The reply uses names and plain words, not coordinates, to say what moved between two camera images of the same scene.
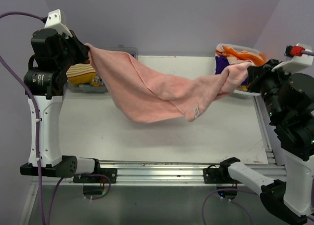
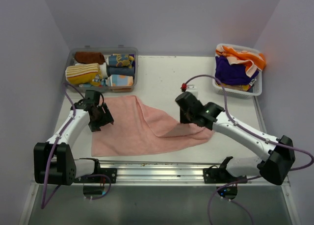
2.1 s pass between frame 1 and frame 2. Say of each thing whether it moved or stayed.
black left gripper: moved
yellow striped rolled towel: stayed
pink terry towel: moved
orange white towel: stayed
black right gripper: moved
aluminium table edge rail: stayed
